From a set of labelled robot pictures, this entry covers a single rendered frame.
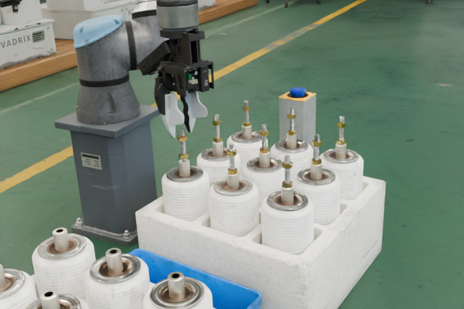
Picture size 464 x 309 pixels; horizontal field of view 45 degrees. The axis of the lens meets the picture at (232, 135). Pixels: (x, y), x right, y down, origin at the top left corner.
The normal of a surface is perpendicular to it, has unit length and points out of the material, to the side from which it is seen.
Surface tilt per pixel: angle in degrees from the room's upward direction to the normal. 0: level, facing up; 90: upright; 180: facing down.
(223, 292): 88
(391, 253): 0
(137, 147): 90
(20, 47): 90
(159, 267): 88
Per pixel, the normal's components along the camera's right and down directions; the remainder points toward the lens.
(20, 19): 0.89, 0.13
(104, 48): 0.30, 0.30
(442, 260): -0.04, -0.93
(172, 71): -0.73, 0.27
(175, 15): -0.02, 0.37
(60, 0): -0.45, 0.33
